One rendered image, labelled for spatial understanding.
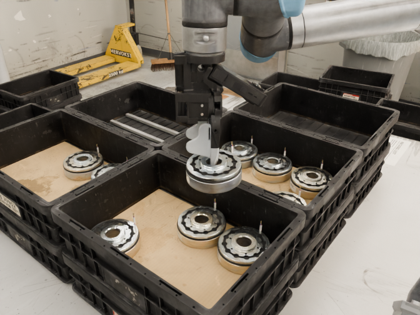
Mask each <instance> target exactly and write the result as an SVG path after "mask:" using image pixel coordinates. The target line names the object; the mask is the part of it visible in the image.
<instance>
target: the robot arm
mask: <svg viewBox="0 0 420 315"><path fill-rule="evenodd" d="M305 1H306V0H181V6H182V49H183V50H184V52H175V53H174V64H175V85H176V86H175V105H176V123H186V124H196V126H194V127H191V128H189V129H188V130H187V131H186V136H187V137H188V138H189V139H192V140H190V141H188V142H187V144H186V149H187V151H188V152H189V153H192V154H197V155H200V156H205V157H208V158H210V162H209V165H213V166H214V165H216V163H217V162H218V157H219V142H220V125H221V119H222V113H223V96H222V92H223V91H224V89H223V86H224V87H226V88H228V89H230V90H231V91H233V92H235V93H236V94H238V95H240V96H242V97H243V98H244V99H245V100H246V101H247V102H249V103H251V104H253V105H254V106H255V105H257V106H259V107H261V106H262V105H263V103H264V101H265V100H266V98H267V97H268V96H267V95H266V93H265V90H264V89H263V88H262V87H261V86H260V85H258V84H256V83H255V82H250V81H248V80H247V79H244V78H243V77H241V76H240V75H238V74H236V73H235V72H233V71H232V70H230V69H228V68H227V67H225V66H223V65H222V64H220V63H222V62H224V61H225V52H224V51H225V50H226V46H227V25H228V15H233V16H242V22H241V30H240V33H239V40H240V49H241V52H242V54H243V55H244V57H245V58H246V59H248V60H250V61H252V62H254V63H264V62H266V61H268V60H270V59H271V58H272V57H273V56H274V55H275V53H276V52H278V51H285V50H290V49H297V48H305V47H309V46H317V45H321V44H329V43H336V42H341V41H348V40H353V39H360V38H368V37H372V36H380V35H384V34H392V33H400V32H404V31H412V30H415V31H416V32H417V33H419V34H420V0H337V1H329V2H322V3H317V4H310V5H305ZM201 64H202V65H201ZM199 65H201V67H202V68H200V67H198V66H199ZM186 102H187V103H186ZM207 121H208V123H207ZM412 300H415V301H417V302H420V277H419V279H418V280H417V281H416V283H415V284H414V286H413V287H412V288H411V290H410V291H409V293H408V295H407V299H406V301H407V302H409V303H411V301H412Z"/></svg>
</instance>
